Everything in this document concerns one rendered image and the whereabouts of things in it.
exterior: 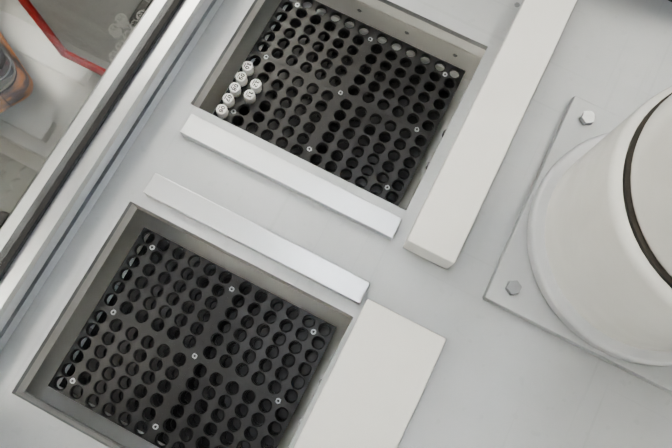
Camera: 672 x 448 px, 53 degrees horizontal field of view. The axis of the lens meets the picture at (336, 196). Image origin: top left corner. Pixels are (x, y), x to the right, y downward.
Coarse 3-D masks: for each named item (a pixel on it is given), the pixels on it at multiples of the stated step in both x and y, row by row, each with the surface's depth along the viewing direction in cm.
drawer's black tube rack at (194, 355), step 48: (144, 288) 68; (192, 288) 68; (240, 288) 71; (144, 336) 66; (192, 336) 69; (240, 336) 70; (288, 336) 67; (96, 384) 65; (144, 384) 65; (192, 384) 68; (240, 384) 65; (288, 384) 66; (144, 432) 67; (192, 432) 64; (240, 432) 64
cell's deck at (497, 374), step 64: (256, 0) 72; (384, 0) 72; (448, 0) 72; (512, 0) 73; (640, 0) 73; (192, 64) 70; (576, 64) 71; (640, 64) 71; (448, 128) 68; (128, 192) 66; (256, 192) 66; (512, 192) 67; (64, 256) 64; (256, 256) 64; (320, 256) 64; (384, 256) 65; (64, 320) 64; (448, 320) 63; (512, 320) 63; (0, 384) 61; (320, 384) 61; (448, 384) 62; (512, 384) 62; (576, 384) 62; (640, 384) 62
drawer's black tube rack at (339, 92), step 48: (288, 48) 75; (336, 48) 75; (384, 48) 76; (288, 96) 74; (336, 96) 74; (384, 96) 74; (432, 96) 74; (288, 144) 72; (336, 144) 72; (384, 144) 73; (384, 192) 71
